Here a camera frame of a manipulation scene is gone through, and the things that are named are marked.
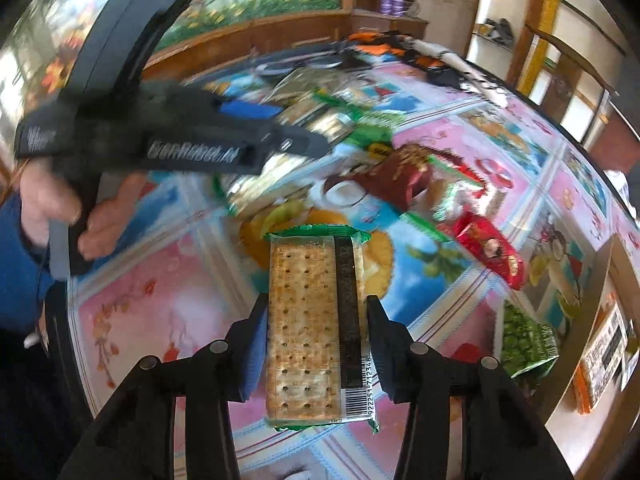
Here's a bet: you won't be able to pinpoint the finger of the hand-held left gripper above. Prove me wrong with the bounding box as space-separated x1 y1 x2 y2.
219 99 282 121
259 120 334 175

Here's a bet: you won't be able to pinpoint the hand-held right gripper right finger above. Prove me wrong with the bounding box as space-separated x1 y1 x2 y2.
366 295 576 480

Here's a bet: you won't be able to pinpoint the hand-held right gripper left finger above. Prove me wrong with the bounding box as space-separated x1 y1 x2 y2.
60 292 271 480

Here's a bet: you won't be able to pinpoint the green-edged cracker packet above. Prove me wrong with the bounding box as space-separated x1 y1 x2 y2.
277 91 358 147
263 226 381 433
212 152 328 218

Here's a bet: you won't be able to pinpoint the cardboard box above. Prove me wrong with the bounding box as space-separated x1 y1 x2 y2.
540 230 640 480

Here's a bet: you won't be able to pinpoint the person's left forearm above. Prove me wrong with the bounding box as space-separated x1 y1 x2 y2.
0 195 57 336

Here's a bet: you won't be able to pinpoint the person's left hand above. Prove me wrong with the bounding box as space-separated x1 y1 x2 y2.
19 160 148 261

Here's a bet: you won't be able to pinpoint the clear plastic snack packet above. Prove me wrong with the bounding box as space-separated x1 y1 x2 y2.
270 67 363 106

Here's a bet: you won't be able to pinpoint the black-framed glasses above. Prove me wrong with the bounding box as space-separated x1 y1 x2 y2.
252 50 342 76

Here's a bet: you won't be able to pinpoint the green packet with yellow label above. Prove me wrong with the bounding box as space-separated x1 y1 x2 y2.
349 114 397 162

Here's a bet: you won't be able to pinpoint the wooden sideboard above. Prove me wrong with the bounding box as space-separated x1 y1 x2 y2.
145 7 431 82

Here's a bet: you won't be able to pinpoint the printed fruit tablecloth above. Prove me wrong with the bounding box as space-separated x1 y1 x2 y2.
65 35 640 480

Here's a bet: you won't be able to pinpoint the brown nut snack packet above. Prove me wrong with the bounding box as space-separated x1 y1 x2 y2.
367 142 451 211

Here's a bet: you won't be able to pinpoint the green pea snack packet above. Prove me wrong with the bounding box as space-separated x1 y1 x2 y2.
500 302 559 378

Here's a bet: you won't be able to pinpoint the red snack packet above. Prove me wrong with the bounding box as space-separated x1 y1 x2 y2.
452 211 526 291

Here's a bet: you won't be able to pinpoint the orange black white scarf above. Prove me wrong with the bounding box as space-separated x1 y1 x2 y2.
345 31 511 106

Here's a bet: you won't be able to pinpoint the green red biscuit packet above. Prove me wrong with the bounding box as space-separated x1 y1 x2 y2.
405 154 501 233

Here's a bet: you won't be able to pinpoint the orange snack packet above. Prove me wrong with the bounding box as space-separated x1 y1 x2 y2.
574 292 629 415

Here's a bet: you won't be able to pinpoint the person's dark clothing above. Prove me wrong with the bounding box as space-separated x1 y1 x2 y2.
0 300 97 480

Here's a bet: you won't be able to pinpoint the dark cloth bundle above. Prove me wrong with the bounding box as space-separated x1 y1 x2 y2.
474 16 516 44

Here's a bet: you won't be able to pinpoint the wooden chair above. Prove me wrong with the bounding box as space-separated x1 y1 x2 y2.
520 24 621 131

